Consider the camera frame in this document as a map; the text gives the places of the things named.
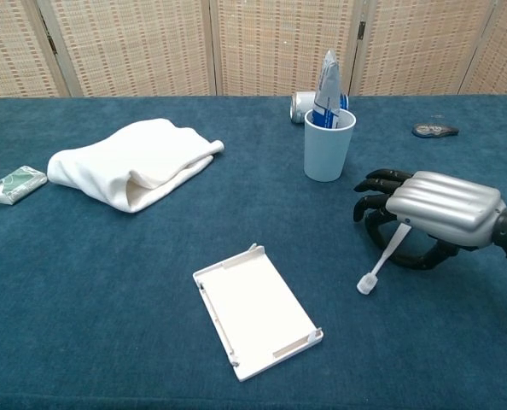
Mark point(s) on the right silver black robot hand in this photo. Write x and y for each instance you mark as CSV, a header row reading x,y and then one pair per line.
x,y
441,205

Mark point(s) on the blue white toothpaste tube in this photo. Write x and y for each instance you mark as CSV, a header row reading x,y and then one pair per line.
x,y
328,85

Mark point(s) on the dark grey correction tape dispenser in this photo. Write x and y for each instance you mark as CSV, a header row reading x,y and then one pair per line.
x,y
432,130

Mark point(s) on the white rectangular plastic tray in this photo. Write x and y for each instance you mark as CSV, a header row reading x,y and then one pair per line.
x,y
253,312

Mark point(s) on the white toothbrush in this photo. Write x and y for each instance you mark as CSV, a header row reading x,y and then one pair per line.
x,y
381,260

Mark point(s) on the woven bamboo folding screen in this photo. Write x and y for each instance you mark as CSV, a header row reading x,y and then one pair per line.
x,y
129,42

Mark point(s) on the folded white towel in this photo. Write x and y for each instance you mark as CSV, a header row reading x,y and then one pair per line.
x,y
121,162

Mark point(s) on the green wrapped soap bar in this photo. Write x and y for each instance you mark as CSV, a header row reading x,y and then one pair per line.
x,y
16,183

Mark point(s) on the blue silver drink can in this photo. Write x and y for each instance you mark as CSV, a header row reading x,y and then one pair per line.
x,y
300,107

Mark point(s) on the blue table cloth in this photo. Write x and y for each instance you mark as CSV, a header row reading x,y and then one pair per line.
x,y
108,277

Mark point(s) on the white plastic cup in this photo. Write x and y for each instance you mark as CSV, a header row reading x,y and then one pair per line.
x,y
326,158

